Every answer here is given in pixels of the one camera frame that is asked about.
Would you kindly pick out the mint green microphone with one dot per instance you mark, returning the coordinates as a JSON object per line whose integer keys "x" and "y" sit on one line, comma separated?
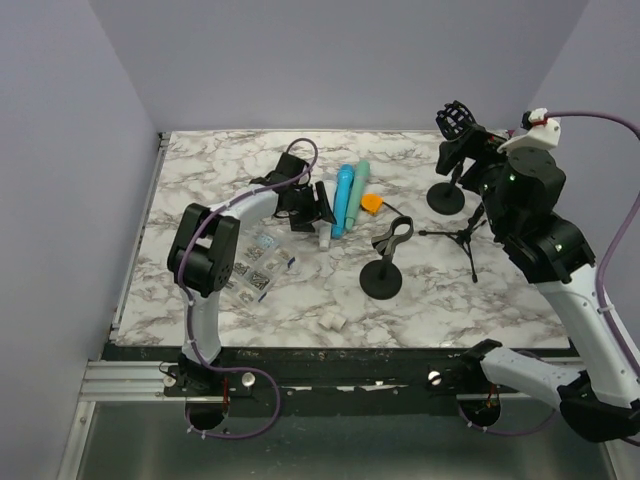
{"x": 361, "y": 176}

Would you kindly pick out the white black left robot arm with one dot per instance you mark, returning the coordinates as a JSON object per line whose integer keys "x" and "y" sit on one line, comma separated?
{"x": 202, "y": 255}

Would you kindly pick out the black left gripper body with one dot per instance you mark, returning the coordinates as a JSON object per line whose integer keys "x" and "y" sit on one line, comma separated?
{"x": 302, "y": 208}

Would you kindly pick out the orange tape measure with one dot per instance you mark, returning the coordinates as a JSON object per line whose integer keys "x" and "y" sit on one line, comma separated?
{"x": 371, "y": 203}

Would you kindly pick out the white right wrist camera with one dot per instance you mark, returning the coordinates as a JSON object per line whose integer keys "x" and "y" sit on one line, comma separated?
{"x": 544, "y": 133}

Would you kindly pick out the black shock-mount tripod stand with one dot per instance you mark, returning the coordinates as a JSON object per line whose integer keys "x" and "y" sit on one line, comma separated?
{"x": 462, "y": 237}

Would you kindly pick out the black round-base microphone stand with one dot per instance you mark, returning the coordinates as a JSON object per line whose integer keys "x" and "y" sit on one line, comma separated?
{"x": 381, "y": 279}

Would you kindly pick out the clear plastic screw box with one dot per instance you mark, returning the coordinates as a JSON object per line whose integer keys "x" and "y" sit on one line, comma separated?
{"x": 262, "y": 256}

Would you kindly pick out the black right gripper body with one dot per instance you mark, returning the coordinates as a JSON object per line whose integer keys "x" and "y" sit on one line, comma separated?
{"x": 488, "y": 159}

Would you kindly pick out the small white plastic fitting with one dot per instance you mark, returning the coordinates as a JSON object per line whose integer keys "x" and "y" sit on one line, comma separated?
{"x": 332, "y": 321}

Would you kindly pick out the blue microphone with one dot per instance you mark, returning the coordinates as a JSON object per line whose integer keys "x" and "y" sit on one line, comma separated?
{"x": 344, "y": 182}

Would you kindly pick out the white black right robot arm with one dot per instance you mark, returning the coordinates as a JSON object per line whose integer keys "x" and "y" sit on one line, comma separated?
{"x": 519, "y": 183}

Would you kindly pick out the black shock-mount stand round base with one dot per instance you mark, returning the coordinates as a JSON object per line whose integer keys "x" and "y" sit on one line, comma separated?
{"x": 457, "y": 125}

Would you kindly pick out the white microphone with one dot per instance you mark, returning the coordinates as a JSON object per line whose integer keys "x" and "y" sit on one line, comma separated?
{"x": 325, "y": 229}

